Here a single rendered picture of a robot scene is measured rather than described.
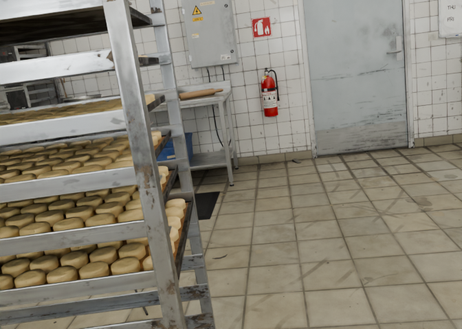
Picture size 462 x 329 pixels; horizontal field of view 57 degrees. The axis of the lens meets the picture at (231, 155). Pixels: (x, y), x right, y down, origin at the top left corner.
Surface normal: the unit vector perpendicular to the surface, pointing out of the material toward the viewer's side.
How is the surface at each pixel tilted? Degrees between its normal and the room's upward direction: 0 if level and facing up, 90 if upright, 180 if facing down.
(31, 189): 90
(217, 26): 90
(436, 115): 90
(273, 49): 90
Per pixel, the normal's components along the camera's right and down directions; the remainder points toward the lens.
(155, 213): 0.02, 0.22
